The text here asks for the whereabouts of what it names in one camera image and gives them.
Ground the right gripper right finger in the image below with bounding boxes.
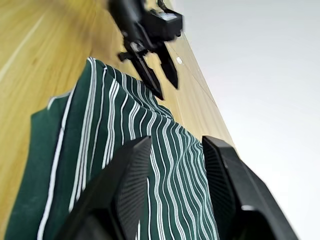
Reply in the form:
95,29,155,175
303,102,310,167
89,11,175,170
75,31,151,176
201,135,300,240

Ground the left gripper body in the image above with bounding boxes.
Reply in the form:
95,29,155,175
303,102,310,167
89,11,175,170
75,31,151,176
107,0,162,62

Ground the green white striped T-shirt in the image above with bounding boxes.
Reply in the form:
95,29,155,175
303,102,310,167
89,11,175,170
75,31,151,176
4,56,221,240

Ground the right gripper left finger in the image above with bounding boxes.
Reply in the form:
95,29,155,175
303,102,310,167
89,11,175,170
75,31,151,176
53,135,153,240

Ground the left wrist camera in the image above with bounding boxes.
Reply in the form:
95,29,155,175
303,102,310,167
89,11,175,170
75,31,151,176
142,0,184,42

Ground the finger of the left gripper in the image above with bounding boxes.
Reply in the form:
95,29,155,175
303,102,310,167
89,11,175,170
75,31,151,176
131,52,165,101
154,42,179,90

